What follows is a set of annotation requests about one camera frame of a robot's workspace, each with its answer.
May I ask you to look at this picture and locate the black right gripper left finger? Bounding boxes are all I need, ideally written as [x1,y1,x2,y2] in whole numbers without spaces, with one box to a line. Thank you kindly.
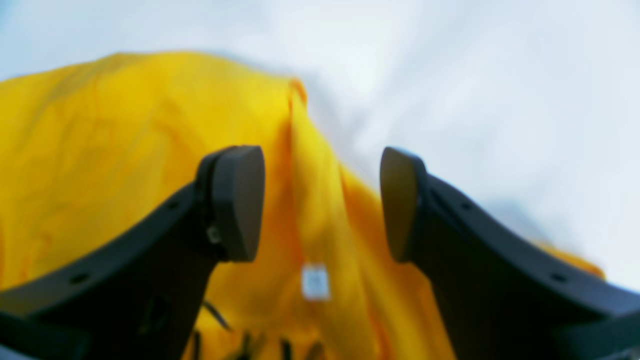
[0,145,266,360]

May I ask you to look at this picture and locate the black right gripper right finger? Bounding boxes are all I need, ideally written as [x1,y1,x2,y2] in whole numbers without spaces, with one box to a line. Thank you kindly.
[379,146,640,360]

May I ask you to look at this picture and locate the yellow T-shirt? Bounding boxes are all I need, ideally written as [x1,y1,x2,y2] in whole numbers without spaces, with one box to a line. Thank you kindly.
[0,50,607,360]

